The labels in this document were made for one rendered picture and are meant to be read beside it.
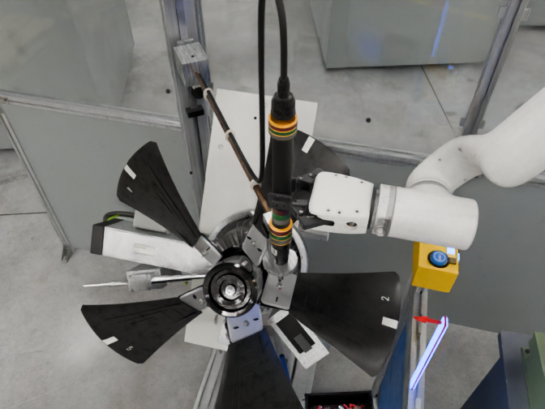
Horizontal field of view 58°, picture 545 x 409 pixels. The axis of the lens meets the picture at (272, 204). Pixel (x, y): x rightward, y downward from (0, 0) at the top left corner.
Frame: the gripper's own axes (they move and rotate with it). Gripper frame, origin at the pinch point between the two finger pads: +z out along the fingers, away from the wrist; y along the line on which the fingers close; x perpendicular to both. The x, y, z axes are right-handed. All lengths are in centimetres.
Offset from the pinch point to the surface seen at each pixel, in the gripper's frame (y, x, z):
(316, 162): 15.5, -6.4, -3.8
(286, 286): 0.9, -30.2, -1.4
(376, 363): -9.8, -35.4, -22.7
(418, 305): 24, -63, -36
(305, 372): 31, -141, -6
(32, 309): 35, -149, 127
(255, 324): -4.8, -39.3, 4.2
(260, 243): 4.9, -22.3, 5.3
